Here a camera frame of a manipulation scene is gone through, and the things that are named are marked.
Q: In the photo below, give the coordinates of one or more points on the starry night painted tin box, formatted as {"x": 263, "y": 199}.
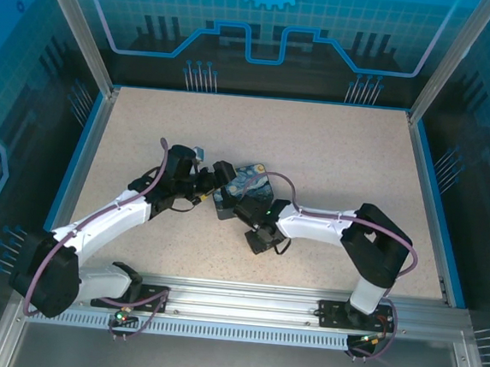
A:
{"x": 249, "y": 184}

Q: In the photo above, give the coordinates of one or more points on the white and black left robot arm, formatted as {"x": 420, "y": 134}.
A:
{"x": 109, "y": 219}

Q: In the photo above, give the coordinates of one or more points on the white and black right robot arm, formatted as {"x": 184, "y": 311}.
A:
{"x": 314, "y": 228}

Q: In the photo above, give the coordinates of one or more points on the blue table edge strip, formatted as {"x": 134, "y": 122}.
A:
{"x": 439, "y": 209}
{"x": 77, "y": 160}

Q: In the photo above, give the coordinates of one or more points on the small circuit board with LEDs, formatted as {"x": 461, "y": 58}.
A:
{"x": 123, "y": 319}
{"x": 368, "y": 339}

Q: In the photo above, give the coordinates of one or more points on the shiny steel base tray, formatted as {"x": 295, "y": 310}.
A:
{"x": 212, "y": 365}

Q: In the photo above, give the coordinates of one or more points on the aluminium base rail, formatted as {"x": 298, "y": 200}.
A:
{"x": 239, "y": 303}

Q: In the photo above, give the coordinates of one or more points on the aluminium table side rail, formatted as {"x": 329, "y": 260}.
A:
{"x": 427, "y": 208}
{"x": 87, "y": 161}

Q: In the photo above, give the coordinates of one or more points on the aluminium frame post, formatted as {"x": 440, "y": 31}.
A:
{"x": 454, "y": 51}
{"x": 78, "y": 27}

